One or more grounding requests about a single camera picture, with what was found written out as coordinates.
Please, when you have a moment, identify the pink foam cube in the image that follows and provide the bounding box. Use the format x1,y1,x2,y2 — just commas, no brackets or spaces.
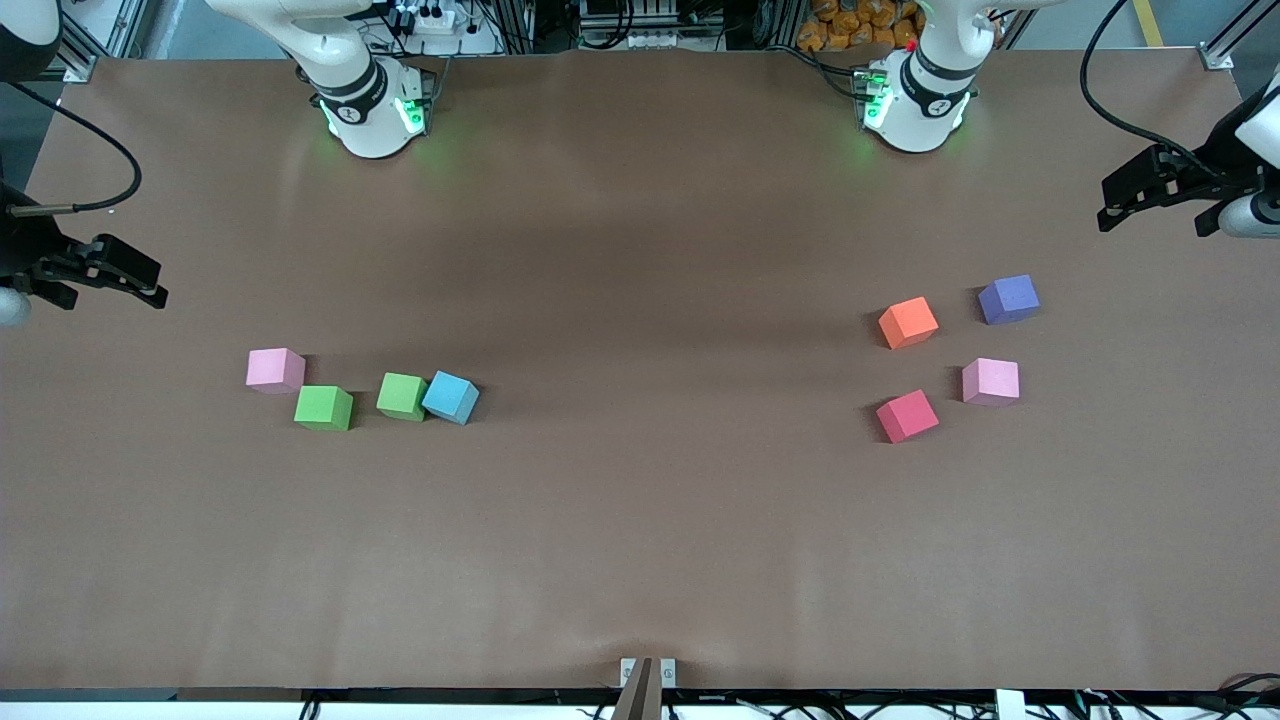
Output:
962,357,1021,407
246,347,307,395

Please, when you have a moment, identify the green foam cube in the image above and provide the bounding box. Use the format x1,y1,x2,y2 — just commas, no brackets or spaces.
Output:
294,385,354,432
376,372,429,422

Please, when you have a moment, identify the orange foam cube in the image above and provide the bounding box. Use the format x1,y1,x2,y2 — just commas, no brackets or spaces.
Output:
878,296,940,350

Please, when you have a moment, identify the red foam cube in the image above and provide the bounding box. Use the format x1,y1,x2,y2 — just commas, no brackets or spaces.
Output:
876,389,940,444

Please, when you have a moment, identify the purple foam cube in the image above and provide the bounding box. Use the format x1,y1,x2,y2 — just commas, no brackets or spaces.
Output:
978,274,1041,326

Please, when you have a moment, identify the blue foam cube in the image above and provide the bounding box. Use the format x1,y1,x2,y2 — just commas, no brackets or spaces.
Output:
421,371,481,426

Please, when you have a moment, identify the bag of orange fruit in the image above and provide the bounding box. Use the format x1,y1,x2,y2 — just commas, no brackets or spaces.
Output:
798,0,921,53

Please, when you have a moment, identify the white power strip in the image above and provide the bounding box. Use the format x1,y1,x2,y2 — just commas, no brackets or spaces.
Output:
398,3,471,33

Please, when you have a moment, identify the metal equipment rack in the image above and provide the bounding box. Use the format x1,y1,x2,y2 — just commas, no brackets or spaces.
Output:
578,0,701,51

